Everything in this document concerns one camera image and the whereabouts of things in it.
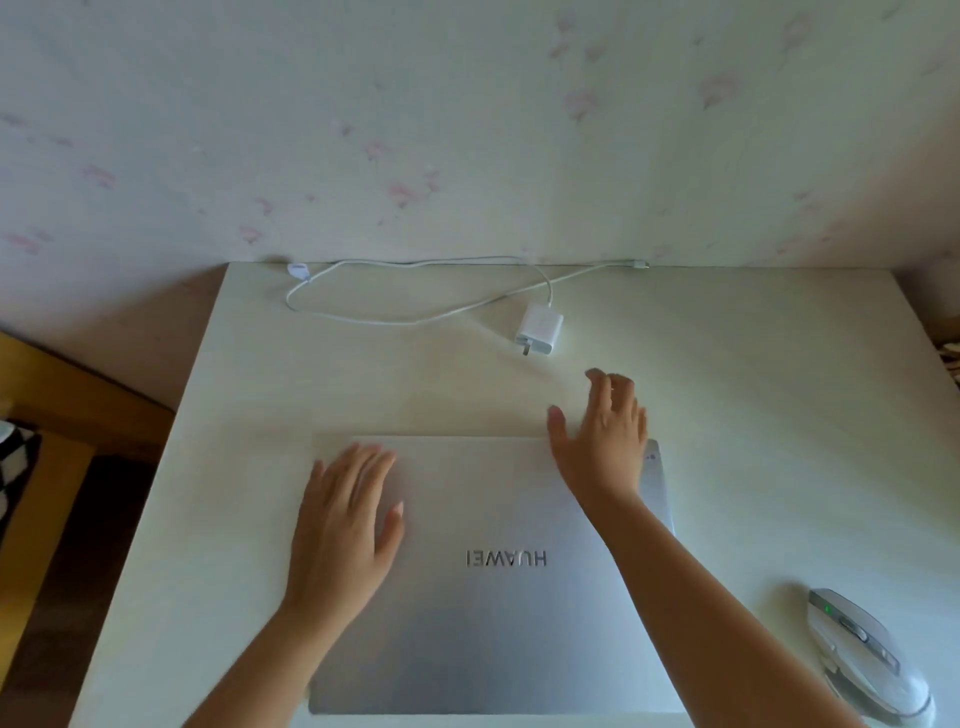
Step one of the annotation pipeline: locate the white charging cable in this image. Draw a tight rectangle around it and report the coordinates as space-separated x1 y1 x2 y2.
282 256 653 328

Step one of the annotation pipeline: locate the person's right hand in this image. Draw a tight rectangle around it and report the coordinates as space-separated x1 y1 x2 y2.
546 366 650 516

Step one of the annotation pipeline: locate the white grey computer mouse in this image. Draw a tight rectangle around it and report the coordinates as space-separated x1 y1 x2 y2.
805 586 938 728

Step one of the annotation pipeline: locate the silver closed laptop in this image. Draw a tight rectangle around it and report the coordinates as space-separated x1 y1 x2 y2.
307 432 689 718

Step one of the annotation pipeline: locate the person's left forearm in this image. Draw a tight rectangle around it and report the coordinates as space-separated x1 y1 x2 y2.
182 591 380 728

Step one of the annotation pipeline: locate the white charger adapter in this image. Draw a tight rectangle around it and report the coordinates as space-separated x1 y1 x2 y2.
513 302 566 359

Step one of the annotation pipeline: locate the person's left hand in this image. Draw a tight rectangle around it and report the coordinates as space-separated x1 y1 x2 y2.
288 441 407 618

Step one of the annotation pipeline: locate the black white checkered cloth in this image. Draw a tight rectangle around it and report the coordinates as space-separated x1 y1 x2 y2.
0 420 43 543

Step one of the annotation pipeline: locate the person's right forearm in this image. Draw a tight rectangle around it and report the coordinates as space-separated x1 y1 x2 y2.
579 491 867 728

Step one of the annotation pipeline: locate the wooden furniture frame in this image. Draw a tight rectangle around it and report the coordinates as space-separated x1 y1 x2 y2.
0 328 178 609

